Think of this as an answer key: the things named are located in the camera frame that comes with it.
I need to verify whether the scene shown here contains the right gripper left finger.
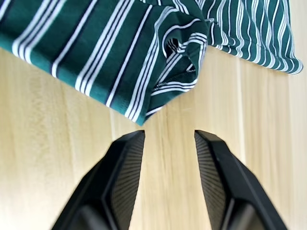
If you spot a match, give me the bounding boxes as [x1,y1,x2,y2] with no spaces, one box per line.
[51,130,146,230]

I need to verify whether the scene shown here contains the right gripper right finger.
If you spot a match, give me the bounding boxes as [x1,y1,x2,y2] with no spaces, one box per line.
[194,129,288,230]

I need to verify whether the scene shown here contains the green white striped T-shirt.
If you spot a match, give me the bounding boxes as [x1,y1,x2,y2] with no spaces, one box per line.
[0,0,304,127]

